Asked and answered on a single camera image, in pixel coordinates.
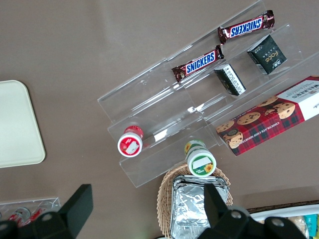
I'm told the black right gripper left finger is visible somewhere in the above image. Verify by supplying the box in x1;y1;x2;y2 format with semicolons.
29;183;94;239

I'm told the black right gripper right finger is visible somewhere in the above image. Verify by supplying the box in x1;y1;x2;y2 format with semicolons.
198;183;253;239

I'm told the light wicker basket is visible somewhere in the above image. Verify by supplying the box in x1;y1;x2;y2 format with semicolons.
156;165;234;239

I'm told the cream plastic tray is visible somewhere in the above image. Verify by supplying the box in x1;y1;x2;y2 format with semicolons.
0;79;46;169

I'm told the clear acrylic bottle rack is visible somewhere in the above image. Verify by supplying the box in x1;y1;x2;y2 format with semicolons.
0;197;61;225

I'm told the aluminium foil container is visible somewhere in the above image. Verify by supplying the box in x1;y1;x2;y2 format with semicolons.
170;174;231;239

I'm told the red cola bottle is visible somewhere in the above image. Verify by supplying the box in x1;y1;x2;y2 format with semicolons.
9;207;31;223
26;208;47;223

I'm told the green lid cup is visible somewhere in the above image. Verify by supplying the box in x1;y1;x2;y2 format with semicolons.
183;139;217;178

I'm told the white snack bin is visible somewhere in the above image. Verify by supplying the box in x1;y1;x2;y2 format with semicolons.
248;199;319;239

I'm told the red lid cup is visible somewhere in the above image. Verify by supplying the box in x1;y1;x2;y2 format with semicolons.
117;125;145;158

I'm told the rice cracker bag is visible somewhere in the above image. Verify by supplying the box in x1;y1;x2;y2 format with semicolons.
286;215;308;237

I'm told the red tartan cookie box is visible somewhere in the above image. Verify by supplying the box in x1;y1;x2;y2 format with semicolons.
215;75;319;157

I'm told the teal snack pack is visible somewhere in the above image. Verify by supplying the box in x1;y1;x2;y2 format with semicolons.
305;216;319;237

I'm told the clear acrylic stepped shelf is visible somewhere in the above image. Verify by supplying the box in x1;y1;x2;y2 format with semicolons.
97;0;319;189

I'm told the black box white label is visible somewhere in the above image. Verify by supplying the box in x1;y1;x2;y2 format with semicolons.
213;63;247;97

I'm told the snickers chocolate bar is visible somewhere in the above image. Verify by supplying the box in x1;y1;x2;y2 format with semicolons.
217;9;276;45
171;44;224;83

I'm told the black box gold print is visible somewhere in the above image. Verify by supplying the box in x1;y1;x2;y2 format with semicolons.
246;34;288;75

